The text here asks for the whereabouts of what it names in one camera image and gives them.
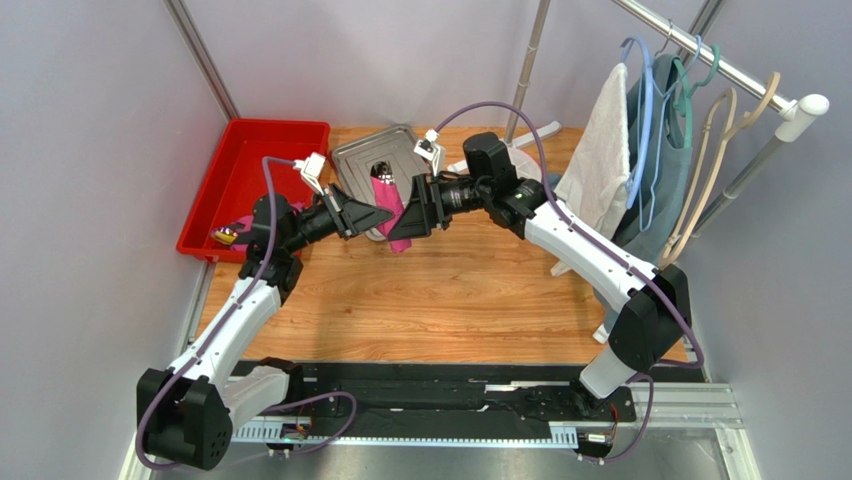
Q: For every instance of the red plastic bin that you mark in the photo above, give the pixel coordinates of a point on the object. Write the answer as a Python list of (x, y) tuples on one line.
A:
[(235, 179)]

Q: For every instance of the stainless steel tray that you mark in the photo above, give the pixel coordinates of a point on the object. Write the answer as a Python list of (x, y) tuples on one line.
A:
[(393, 145)]

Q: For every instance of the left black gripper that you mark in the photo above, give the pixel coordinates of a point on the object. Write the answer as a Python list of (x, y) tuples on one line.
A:
[(353, 217)]

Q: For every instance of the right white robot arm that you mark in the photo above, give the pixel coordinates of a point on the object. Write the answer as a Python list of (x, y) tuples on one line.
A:
[(652, 303)]

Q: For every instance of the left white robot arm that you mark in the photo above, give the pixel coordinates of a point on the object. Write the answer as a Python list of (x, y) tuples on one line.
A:
[(226, 333)]

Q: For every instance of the green clothes hanger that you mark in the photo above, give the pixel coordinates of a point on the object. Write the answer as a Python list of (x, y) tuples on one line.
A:
[(683, 104)]

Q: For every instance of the white towel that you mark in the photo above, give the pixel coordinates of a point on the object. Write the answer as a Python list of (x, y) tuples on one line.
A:
[(593, 186)]

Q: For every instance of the teal hanging garment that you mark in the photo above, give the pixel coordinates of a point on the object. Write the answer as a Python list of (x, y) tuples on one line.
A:
[(644, 229)]

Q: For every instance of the magenta paper napkin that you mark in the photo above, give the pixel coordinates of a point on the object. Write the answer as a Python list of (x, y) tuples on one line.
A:
[(387, 197)]

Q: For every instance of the white clothes rack stand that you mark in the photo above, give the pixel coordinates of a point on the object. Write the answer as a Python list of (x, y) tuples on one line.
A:
[(583, 41)]

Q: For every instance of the beige clothes hanger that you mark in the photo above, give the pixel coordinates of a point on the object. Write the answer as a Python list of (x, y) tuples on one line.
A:
[(746, 119), (718, 129)]

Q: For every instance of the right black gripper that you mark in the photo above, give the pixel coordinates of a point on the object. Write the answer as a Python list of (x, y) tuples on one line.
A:
[(422, 207)]

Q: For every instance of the pink and black tool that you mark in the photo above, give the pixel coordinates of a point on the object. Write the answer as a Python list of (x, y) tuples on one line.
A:
[(230, 233)]

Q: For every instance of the white round mesh container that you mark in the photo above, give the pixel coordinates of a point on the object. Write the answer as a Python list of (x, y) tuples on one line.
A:
[(525, 165)]

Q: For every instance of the blue clothes hanger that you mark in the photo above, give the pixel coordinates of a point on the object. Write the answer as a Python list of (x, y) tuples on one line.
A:
[(657, 76)]

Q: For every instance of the aluminium rail frame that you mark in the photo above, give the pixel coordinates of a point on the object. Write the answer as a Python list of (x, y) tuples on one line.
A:
[(671, 398)]

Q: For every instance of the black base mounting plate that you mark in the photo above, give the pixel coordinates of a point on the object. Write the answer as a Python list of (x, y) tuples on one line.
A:
[(423, 402)]

